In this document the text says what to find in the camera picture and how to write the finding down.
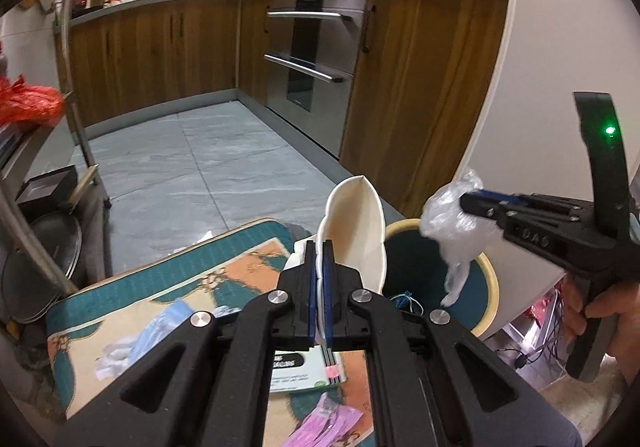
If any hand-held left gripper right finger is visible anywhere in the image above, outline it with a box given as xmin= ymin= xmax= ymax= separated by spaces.
xmin=320 ymin=239 xmax=583 ymax=447

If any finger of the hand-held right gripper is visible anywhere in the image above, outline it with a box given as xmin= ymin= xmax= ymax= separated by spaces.
xmin=460 ymin=190 xmax=587 ymax=218
xmin=500 ymin=214 xmax=597 ymax=274

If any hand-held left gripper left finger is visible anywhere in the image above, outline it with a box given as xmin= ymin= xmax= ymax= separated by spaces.
xmin=55 ymin=239 xmax=321 ymax=447

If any clear plastic bag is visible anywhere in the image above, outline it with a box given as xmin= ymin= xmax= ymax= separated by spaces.
xmin=419 ymin=168 xmax=501 ymax=308

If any green and white packet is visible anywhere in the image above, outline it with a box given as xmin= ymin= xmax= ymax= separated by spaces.
xmin=270 ymin=344 xmax=348 ymax=393

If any white paper cup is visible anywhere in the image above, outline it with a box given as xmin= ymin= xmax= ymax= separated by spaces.
xmin=292 ymin=175 xmax=388 ymax=298

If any teal bin with yellow rim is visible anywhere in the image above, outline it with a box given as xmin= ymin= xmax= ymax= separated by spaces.
xmin=382 ymin=219 xmax=501 ymax=338

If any pink packet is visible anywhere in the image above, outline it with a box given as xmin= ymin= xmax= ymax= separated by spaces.
xmin=287 ymin=392 xmax=363 ymax=447

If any light blue plastic scrap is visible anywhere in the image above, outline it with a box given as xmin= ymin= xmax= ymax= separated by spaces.
xmin=127 ymin=302 xmax=201 ymax=373

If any person's right hand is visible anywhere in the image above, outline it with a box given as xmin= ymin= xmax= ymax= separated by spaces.
xmin=562 ymin=272 xmax=640 ymax=388

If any tall wooden kitchen cabinet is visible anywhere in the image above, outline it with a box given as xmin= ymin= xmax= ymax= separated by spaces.
xmin=340 ymin=0 xmax=508 ymax=218

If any teal and orange patterned mat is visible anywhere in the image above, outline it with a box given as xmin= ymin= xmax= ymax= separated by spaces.
xmin=45 ymin=219 xmax=401 ymax=447

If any stainless steel built-in oven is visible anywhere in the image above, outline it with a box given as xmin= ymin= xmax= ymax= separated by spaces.
xmin=265 ymin=0 xmax=371 ymax=160

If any round dark pan lid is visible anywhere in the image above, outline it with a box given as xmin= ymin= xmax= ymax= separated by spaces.
xmin=0 ymin=214 xmax=84 ymax=323

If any black box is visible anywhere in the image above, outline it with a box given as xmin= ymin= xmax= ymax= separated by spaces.
xmin=15 ymin=164 xmax=81 ymax=222

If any long wooden kitchen cabinet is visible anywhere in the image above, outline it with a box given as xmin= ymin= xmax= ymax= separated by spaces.
xmin=67 ymin=0 xmax=273 ymax=128

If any metal shelf rack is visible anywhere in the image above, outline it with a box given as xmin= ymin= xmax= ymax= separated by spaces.
xmin=0 ymin=0 xmax=113 ymax=308

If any red plastic bag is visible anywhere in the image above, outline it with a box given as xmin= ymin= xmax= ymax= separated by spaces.
xmin=0 ymin=76 xmax=68 ymax=126

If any black cable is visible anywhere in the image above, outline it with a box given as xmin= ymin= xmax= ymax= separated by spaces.
xmin=492 ymin=297 xmax=568 ymax=370

